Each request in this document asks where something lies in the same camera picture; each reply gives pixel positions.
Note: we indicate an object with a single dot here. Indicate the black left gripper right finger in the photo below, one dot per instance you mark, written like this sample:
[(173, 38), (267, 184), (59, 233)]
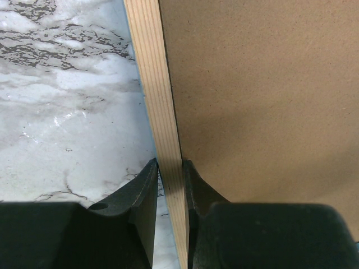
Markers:
[(222, 234)]

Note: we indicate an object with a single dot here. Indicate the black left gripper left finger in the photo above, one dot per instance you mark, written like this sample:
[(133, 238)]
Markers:
[(116, 232)]

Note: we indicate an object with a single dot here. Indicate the blue picture frame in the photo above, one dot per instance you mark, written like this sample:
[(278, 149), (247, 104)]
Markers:
[(146, 30)]

